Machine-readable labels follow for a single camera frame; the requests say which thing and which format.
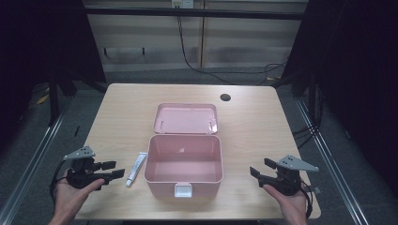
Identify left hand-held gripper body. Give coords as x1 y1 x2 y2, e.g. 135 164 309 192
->
63 145 106 190

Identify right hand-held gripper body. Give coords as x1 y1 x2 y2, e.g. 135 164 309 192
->
258 154 320 197

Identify white ointment tube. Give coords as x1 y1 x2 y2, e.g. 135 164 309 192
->
125 151 148 188

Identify pink plastic box with lid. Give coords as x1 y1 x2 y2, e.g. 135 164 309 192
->
144 102 224 200

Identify person's right hand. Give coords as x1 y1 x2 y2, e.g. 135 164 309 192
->
262 184 309 218

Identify person's left hand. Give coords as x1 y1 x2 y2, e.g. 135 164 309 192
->
54 178 106 218

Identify black metal stand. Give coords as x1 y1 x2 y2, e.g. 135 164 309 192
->
47 71 61 128

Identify black curtain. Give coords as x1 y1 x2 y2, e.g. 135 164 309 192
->
280 0 398 198
0 0 107 154

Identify black horizontal bar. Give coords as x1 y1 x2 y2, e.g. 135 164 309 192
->
84 7 307 22

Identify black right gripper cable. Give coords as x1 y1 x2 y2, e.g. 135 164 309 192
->
299 180 322 220

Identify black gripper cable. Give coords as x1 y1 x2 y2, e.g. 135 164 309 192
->
49 159 69 204
299 180 322 220

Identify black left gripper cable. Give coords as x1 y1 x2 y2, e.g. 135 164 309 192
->
49 159 69 204

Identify black floor cables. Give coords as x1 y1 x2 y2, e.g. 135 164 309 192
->
291 83 325 150

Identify metal floor rail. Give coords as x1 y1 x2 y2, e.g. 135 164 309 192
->
295 97 371 225
0 102 70 225

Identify black wall cable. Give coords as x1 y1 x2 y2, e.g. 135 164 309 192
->
176 14 287 86

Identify white wall socket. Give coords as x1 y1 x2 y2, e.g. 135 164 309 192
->
171 0 195 9

